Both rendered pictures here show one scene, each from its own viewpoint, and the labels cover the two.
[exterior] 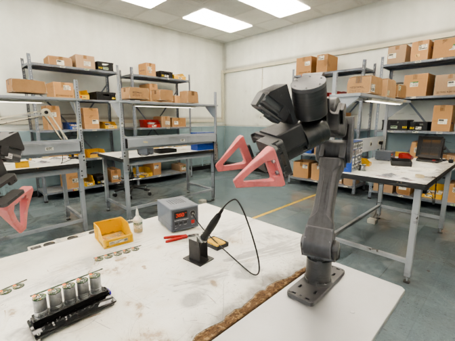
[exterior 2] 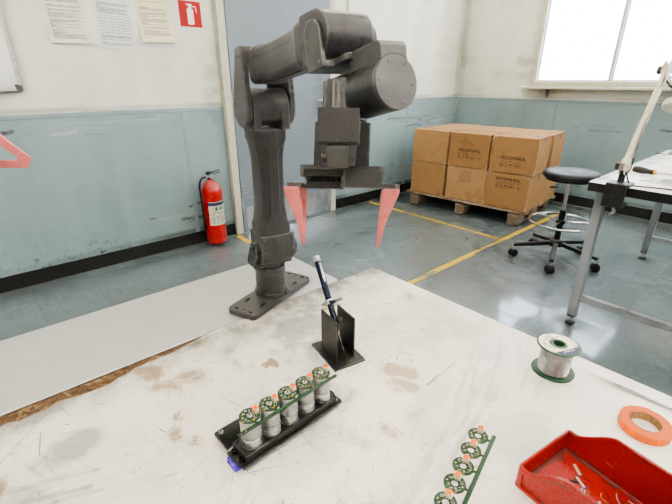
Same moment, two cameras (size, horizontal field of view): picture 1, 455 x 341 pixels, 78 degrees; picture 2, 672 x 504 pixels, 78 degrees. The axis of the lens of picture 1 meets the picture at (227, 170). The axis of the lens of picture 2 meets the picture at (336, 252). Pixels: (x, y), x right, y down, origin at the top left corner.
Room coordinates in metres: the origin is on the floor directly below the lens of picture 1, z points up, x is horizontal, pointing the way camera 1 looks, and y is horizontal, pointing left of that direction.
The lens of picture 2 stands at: (0.97, 0.43, 1.18)
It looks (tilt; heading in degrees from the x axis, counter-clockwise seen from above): 23 degrees down; 183
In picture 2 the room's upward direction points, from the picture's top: straight up
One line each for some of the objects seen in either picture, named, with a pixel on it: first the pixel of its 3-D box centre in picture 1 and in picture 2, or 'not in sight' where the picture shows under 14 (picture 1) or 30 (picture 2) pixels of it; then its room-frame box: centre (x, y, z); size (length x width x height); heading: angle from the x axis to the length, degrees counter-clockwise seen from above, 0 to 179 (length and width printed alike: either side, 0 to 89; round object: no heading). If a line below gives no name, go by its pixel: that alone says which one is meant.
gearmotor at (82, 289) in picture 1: (82, 289); (270, 418); (0.58, 0.33, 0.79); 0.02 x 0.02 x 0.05
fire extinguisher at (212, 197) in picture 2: not in sight; (213, 206); (-1.98, -0.65, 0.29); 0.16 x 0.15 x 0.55; 135
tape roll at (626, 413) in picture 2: not in sight; (644, 424); (0.53, 0.82, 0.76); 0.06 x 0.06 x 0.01
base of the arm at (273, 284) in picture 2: not in sight; (270, 278); (0.20, 0.25, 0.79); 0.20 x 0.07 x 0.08; 154
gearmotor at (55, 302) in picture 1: (55, 301); (305, 396); (0.54, 0.37, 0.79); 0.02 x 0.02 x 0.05
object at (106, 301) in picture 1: (74, 312); (281, 418); (0.55, 0.34, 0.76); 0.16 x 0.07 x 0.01; 137
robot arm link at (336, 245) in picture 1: (320, 247); not in sight; (0.66, -0.23, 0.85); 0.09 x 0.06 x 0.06; 61
